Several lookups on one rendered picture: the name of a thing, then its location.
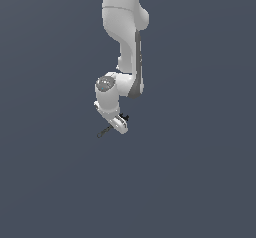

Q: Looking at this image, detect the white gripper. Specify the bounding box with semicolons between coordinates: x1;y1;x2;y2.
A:
93;101;130;136

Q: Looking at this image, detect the thin dark elongated object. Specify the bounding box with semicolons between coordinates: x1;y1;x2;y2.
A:
96;125;114;139

